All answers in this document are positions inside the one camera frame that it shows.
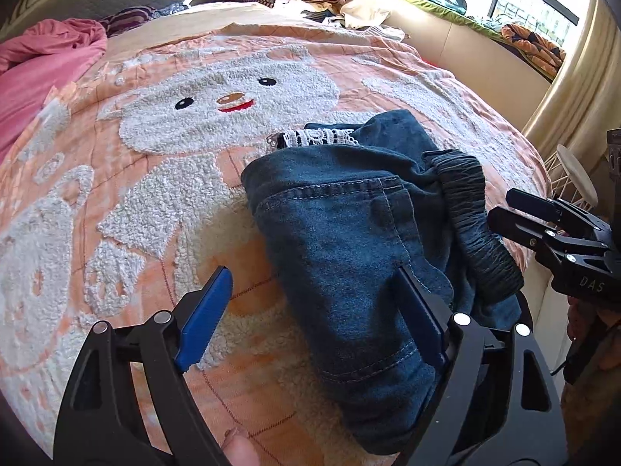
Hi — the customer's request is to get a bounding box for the blue denim pants lace trim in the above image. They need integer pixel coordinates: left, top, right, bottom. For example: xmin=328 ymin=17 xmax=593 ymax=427
xmin=241 ymin=109 xmax=527 ymax=457

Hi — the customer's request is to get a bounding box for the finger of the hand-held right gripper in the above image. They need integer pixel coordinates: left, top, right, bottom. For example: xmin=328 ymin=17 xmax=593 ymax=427
xmin=486 ymin=207 xmax=608 ymax=278
xmin=506 ymin=188 xmax=611 ymax=242

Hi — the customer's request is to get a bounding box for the peach bear blanket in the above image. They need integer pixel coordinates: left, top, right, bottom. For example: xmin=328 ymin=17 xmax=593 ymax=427
xmin=0 ymin=2 xmax=551 ymax=466

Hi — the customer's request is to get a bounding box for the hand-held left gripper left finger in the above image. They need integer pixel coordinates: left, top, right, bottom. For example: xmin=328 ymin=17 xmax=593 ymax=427
xmin=52 ymin=266 xmax=234 ymax=466

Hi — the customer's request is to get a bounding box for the purple striped cloth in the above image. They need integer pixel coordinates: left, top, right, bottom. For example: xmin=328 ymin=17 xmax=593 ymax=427
xmin=99 ymin=5 xmax=158 ymax=37

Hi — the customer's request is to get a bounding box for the green edged mat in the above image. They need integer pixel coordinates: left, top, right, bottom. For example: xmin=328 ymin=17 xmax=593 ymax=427
xmin=398 ymin=0 xmax=515 ymax=44

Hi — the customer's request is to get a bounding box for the person's right forearm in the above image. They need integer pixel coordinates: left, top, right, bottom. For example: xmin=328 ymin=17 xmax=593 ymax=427
xmin=560 ymin=296 xmax=621 ymax=466

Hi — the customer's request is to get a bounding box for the cream window seat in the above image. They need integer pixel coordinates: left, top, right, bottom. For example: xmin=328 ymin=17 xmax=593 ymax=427
xmin=388 ymin=10 xmax=554 ymax=132

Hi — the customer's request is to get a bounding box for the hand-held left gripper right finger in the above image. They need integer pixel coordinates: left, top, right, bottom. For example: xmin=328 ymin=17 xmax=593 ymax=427
xmin=397 ymin=264 xmax=568 ymax=466

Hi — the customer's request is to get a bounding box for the cream curtain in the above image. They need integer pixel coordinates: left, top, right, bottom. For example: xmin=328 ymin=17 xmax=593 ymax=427
xmin=521 ymin=0 xmax=621 ymax=161

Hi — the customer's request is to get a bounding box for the pink quilt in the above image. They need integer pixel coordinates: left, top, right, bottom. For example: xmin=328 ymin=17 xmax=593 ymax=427
xmin=0 ymin=18 xmax=108 ymax=156

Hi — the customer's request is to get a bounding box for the person's left hand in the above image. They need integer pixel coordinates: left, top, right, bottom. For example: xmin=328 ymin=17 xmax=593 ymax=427
xmin=223 ymin=427 xmax=263 ymax=466

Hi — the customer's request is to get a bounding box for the orange black patterned cloth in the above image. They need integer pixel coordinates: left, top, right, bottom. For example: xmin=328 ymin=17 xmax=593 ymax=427
xmin=501 ymin=23 xmax=566 ymax=82

